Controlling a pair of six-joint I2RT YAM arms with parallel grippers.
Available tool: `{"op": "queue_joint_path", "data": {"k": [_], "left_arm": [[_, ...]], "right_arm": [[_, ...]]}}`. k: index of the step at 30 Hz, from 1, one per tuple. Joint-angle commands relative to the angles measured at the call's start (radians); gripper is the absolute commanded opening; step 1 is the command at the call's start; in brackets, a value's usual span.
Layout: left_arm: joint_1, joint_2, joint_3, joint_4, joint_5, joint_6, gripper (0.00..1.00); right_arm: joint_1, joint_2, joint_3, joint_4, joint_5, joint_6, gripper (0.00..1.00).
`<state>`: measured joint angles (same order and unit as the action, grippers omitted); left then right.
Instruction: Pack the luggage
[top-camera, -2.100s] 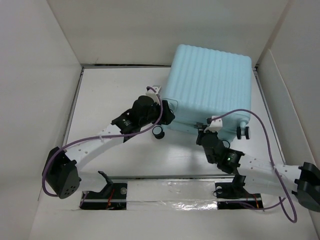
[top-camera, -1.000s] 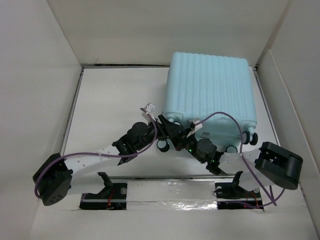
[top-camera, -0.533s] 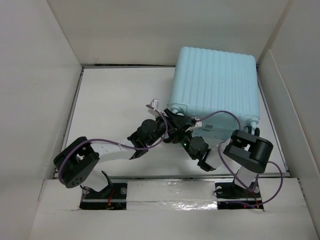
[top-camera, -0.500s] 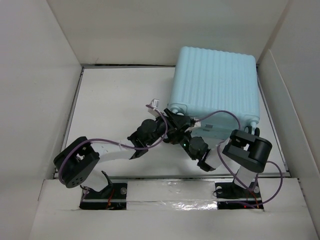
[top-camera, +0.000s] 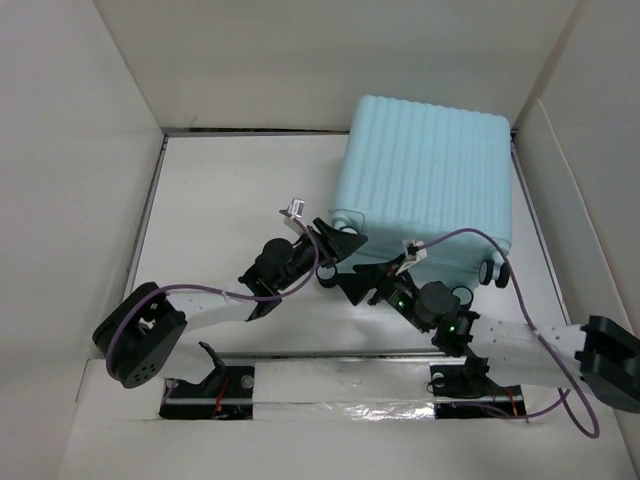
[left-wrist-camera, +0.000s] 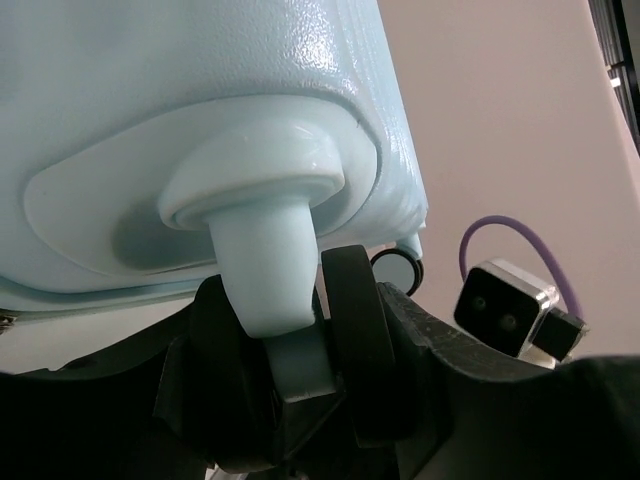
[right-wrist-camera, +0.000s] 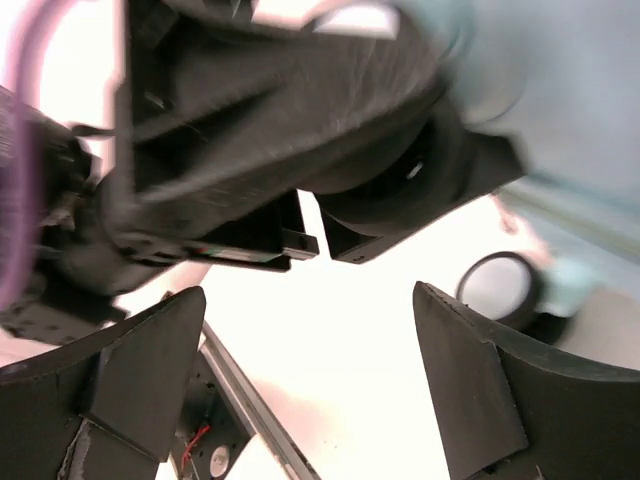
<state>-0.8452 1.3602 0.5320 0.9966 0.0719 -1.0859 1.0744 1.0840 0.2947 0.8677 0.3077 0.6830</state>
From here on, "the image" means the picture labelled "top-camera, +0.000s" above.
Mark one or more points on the light blue hard-shell suitcase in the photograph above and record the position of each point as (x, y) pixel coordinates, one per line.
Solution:
(420, 172)

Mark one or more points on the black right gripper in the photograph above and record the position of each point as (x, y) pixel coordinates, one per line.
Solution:
(379, 276)

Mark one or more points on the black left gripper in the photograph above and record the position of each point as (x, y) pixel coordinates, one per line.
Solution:
(333, 244)

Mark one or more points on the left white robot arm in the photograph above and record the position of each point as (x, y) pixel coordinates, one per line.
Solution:
(139, 337)

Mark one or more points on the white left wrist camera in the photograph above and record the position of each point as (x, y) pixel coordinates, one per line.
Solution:
(292, 215)

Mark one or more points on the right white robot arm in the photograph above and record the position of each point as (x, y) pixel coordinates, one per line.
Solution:
(599, 357)

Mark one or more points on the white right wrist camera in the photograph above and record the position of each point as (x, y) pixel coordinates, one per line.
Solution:
(414, 252)

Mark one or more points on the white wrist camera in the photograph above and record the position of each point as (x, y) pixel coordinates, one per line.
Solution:
(414, 252)
(292, 215)

